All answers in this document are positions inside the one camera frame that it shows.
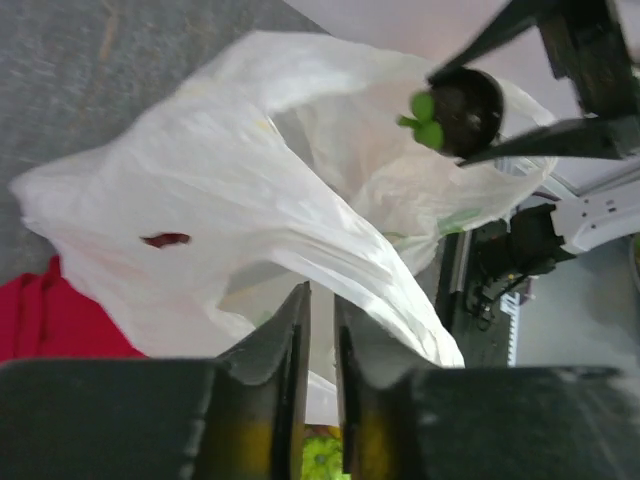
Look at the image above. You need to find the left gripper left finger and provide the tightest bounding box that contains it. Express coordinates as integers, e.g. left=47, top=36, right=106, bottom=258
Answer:
left=1, top=283, right=311, bottom=479

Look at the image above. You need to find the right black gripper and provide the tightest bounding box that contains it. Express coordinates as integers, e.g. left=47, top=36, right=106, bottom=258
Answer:
left=428, top=0, right=639, bottom=167

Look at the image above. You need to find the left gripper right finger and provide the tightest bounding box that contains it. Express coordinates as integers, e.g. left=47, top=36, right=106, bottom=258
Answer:
left=334, top=298, right=639, bottom=479

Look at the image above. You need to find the light green fake fruit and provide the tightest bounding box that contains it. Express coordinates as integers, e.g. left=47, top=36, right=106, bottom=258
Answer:
left=301, top=436, right=348, bottom=480

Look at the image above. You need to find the white plastic bag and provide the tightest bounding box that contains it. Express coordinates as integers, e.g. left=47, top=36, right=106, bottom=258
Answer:
left=9, top=29, right=559, bottom=426

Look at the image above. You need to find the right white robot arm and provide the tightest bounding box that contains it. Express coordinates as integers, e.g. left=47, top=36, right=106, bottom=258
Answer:
left=428, top=1, right=639, bottom=277

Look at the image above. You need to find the red cloth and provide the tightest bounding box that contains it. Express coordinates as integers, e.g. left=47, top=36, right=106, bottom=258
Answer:
left=0, top=256, right=144, bottom=362

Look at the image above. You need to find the white slotted cable duct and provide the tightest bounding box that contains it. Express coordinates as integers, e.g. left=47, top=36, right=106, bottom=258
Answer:
left=500, top=292, right=521, bottom=367

